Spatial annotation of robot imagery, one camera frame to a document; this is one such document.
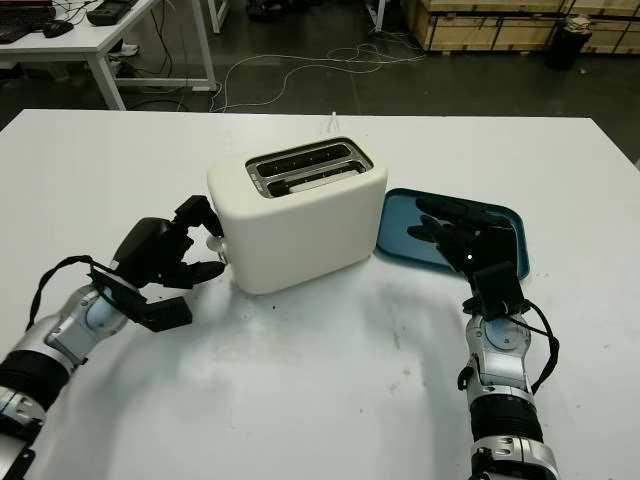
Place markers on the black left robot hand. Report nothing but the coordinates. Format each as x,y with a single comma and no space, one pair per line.
150,250

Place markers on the white toaster lever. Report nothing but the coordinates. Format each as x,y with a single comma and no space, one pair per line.
215,244

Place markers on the black device case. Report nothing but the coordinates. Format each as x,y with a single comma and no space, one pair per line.
112,11

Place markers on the wooden crate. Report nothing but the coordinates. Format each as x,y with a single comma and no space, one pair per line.
465,27

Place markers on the blue plastic tray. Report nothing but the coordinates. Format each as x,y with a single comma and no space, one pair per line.
400,225

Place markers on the white power strip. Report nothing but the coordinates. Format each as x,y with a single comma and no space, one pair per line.
129,50

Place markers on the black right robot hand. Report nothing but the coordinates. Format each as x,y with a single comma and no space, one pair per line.
485,245

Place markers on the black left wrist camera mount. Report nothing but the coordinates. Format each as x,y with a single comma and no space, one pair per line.
165,315

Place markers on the silver toaster knob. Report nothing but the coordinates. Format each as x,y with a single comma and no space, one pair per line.
224,256

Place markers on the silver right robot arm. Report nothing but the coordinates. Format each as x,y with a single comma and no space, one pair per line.
500,380

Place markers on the cream white two-slot toaster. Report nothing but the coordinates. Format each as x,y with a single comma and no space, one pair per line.
300,240

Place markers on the black keyboard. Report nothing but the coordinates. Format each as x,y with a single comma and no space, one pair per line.
17,25

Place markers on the white table legs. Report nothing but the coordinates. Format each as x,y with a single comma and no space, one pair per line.
377,12

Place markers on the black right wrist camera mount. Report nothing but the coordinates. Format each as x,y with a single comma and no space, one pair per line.
497,290

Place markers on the white office desk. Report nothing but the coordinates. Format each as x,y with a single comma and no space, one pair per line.
100,35

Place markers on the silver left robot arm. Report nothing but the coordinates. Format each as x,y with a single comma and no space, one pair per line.
55,345

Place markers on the black computer mouse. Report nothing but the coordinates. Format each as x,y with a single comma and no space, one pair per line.
57,29

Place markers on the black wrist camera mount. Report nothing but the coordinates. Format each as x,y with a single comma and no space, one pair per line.
165,315
497,290

